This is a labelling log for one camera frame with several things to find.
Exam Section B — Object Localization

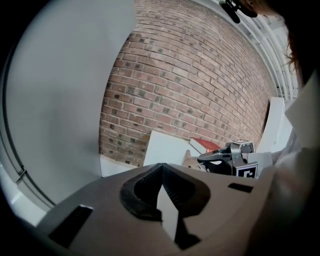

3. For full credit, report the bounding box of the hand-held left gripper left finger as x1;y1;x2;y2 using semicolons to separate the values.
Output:
34;162;181;256

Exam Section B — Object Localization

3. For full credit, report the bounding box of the red book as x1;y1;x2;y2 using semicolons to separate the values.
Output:
188;137;222;155

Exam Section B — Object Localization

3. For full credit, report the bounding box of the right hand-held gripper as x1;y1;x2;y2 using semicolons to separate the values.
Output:
197;138;273;180

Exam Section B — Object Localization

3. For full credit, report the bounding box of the grey metal cabinet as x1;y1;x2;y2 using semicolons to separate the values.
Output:
3;0;138;213

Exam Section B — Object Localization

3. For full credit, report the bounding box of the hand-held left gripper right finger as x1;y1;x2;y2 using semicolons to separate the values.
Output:
161;162;274;256

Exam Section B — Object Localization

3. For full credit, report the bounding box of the black head-worn camera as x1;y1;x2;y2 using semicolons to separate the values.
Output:
219;0;258;24

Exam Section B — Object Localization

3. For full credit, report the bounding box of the white desk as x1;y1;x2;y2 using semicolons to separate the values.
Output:
143;129;210;243

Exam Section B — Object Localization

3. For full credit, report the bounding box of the person's grey jacket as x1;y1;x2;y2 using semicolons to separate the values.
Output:
249;69;320;256

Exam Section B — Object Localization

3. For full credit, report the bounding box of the white window frame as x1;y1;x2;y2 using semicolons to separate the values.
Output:
237;12;300;100

